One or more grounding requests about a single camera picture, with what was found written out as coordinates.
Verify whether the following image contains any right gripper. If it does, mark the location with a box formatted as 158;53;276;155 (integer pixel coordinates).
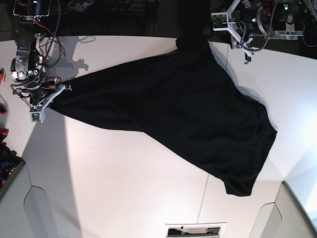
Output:
11;83;72;113

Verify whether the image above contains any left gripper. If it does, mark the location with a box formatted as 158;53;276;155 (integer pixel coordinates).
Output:
226;0;254;64

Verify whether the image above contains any black t-shirt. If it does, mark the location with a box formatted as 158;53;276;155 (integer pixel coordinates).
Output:
51;28;277;196

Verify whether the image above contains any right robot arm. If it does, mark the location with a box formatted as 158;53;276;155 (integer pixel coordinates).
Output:
10;0;66;121

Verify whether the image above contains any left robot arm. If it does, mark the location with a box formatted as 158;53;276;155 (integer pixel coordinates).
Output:
228;0;317;60

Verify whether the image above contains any red black clamp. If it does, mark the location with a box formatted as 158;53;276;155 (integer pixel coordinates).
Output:
0;127;9;136
0;95;8;115

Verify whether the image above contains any bin of dark clothes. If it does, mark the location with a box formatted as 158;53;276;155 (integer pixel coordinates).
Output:
0;142;25;197

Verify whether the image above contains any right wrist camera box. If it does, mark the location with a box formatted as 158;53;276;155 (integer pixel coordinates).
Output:
30;110;46;123

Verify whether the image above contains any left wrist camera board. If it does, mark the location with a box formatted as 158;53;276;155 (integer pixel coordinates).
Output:
211;12;229;31

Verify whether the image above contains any red handled screwdriver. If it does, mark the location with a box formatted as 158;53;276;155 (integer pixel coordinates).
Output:
0;68;5;84

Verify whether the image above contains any left grey table bracket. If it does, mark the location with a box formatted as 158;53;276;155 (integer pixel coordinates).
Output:
24;186;59;238

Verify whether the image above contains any grey table bracket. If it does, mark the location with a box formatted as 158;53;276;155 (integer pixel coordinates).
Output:
249;202;282;238
24;186;59;238

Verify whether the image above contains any right grey table bracket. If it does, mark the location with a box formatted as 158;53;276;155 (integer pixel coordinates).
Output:
249;202;282;238

